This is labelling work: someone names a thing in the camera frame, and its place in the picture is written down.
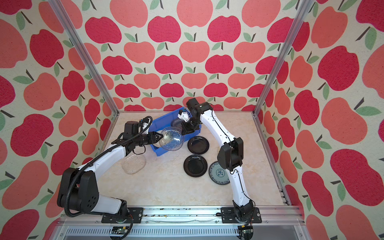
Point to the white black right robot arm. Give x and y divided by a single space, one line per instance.
230 156

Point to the aluminium right corner post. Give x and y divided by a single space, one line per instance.
301 15

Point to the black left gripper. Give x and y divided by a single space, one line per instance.
152 138

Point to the black round plate rear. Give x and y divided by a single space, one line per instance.
198 145

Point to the black round plate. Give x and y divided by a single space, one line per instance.
198 145
195 166

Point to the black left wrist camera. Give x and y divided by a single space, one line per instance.
131 129

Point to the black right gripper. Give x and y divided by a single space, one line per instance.
185 129

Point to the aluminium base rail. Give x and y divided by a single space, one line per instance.
186 223

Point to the blue patterned round plate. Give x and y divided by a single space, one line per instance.
218 175

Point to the clear glass plate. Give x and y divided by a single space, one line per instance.
132 164
177 123
172 139

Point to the black round plate front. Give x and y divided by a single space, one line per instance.
195 166

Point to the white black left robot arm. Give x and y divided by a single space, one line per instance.
79 193

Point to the aluminium corner post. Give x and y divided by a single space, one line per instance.
301 15
71 31

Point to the aluminium left corner post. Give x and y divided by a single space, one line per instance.
71 31

